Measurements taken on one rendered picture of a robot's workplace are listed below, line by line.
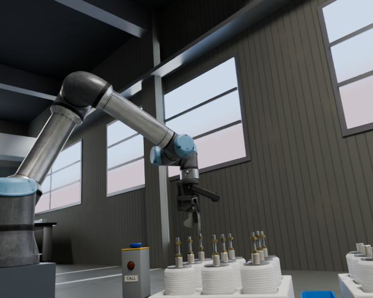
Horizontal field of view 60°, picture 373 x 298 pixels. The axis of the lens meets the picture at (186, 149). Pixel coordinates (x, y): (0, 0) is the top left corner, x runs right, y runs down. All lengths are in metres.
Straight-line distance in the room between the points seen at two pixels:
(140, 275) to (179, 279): 0.16
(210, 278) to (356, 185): 1.98
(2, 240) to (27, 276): 0.11
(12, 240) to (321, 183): 2.43
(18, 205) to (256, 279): 0.65
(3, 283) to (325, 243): 2.44
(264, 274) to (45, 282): 0.57
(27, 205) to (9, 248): 0.11
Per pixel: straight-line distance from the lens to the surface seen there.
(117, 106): 1.09
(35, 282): 0.92
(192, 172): 1.26
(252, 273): 0.96
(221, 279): 0.99
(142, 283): 1.14
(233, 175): 3.40
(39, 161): 1.12
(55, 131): 1.15
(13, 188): 0.95
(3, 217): 0.94
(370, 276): 0.97
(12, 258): 0.92
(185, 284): 1.02
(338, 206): 2.85
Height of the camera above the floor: 0.34
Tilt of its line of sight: 15 degrees up
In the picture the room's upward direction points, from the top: 4 degrees counter-clockwise
